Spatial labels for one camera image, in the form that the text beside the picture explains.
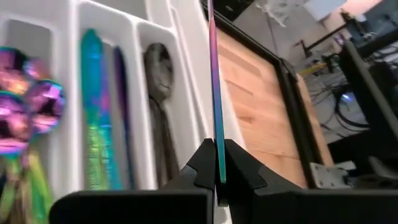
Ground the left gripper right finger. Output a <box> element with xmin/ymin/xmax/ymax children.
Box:
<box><xmin>222</xmin><ymin>139</ymin><xmax>398</xmax><ymax>224</ymax></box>

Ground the dark metal spoon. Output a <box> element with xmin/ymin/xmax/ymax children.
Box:
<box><xmin>149</xmin><ymin>99</ymin><xmax>175</xmax><ymax>189</ymax></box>
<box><xmin>142</xmin><ymin>42</ymin><xmax>181</xmax><ymax>187</ymax></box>

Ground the yellow floor cable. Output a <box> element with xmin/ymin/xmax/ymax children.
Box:
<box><xmin>298</xmin><ymin>62</ymin><xmax>329</xmax><ymax>77</ymax></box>

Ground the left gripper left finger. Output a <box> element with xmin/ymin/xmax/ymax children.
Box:
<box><xmin>49</xmin><ymin>138</ymin><xmax>217</xmax><ymax>224</ymax></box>

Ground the thin black cable tangle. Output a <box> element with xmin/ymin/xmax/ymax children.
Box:
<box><xmin>307</xmin><ymin>71</ymin><xmax>371</xmax><ymax>138</ymax></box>

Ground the grey monitor desk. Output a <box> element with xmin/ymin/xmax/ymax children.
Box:
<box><xmin>338</xmin><ymin>40</ymin><xmax>398</xmax><ymax>141</ymax></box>

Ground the white cutlery tray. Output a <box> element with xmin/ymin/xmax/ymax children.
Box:
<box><xmin>0</xmin><ymin>0</ymin><xmax>246</xmax><ymax>200</ymax></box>

